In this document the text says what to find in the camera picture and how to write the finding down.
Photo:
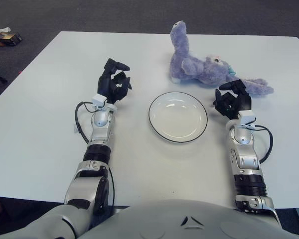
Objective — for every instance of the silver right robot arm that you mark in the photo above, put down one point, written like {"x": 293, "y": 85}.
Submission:
{"x": 244, "y": 139}

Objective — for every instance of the white plate with black rim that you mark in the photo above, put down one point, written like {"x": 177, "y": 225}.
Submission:
{"x": 177, "y": 117}

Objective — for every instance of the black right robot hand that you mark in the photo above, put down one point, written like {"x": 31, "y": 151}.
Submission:
{"x": 241, "y": 99}

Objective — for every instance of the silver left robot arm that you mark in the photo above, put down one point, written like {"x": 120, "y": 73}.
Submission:
{"x": 99, "y": 139}

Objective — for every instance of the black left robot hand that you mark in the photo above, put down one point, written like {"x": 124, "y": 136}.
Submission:
{"x": 107, "y": 84}

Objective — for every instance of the grey robot torso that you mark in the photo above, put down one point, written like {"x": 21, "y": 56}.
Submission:
{"x": 189, "y": 219}

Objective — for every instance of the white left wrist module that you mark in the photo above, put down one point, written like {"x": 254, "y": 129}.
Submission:
{"x": 99, "y": 99}

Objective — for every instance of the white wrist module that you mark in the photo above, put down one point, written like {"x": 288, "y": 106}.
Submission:
{"x": 99, "y": 99}
{"x": 246, "y": 117}

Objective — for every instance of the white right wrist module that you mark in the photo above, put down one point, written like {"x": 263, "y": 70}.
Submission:
{"x": 246, "y": 117}

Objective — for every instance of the dark cardboard box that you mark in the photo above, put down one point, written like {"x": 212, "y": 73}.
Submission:
{"x": 10, "y": 38}

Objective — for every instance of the purple plush bunny doll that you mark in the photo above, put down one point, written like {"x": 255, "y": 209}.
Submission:
{"x": 201, "y": 72}

